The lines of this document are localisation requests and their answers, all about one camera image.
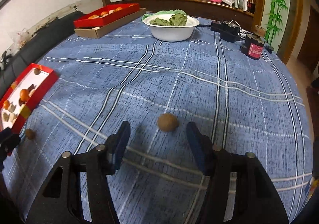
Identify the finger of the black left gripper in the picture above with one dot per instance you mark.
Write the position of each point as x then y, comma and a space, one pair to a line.
9, 141

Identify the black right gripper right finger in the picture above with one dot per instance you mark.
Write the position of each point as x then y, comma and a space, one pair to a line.
256, 198

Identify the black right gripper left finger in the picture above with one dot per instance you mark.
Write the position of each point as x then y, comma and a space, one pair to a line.
59, 197

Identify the beige chunk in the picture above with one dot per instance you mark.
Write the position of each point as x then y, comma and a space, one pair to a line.
13, 117

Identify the orange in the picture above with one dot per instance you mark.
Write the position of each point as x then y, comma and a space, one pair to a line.
24, 95
6, 104

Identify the red date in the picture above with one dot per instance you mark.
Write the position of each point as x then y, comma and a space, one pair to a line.
21, 102
31, 87

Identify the brown round fruit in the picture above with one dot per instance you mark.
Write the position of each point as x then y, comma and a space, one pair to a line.
30, 134
37, 71

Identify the white chunk in tray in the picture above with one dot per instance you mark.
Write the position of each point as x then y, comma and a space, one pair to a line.
11, 108
6, 117

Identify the red date in tray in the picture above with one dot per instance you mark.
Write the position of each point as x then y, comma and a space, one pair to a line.
31, 87

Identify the red tray white inside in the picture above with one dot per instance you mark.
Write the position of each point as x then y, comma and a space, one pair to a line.
42, 82

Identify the tan round fruit right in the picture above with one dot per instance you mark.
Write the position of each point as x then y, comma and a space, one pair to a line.
167, 122

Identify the blue plaid tablecloth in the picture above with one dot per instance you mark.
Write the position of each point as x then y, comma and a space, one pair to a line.
241, 104

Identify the black sofa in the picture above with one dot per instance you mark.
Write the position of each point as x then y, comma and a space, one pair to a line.
46, 39

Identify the cardboard box lid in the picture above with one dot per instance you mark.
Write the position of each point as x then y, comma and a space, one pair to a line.
102, 31

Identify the white bowl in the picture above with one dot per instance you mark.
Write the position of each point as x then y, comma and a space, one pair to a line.
169, 33

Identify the far red tray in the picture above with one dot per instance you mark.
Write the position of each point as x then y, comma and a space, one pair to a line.
106, 15

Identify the black red battery box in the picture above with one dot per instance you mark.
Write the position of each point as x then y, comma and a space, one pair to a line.
254, 45

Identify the green leaves in bowl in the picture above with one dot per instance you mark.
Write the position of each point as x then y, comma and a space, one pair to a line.
176, 20

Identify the black power adapter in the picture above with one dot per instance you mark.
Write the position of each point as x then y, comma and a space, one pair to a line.
229, 30

